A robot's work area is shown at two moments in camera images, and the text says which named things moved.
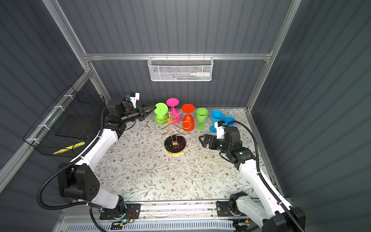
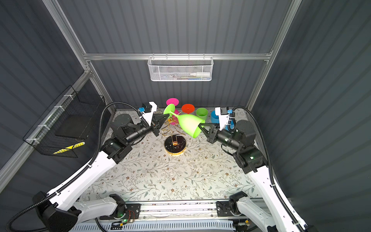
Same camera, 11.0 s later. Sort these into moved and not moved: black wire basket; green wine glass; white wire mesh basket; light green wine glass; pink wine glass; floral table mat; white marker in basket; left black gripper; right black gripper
Moved: right black gripper; left black gripper; green wine glass
Not moved: black wire basket; pink wine glass; white marker in basket; white wire mesh basket; floral table mat; light green wine glass
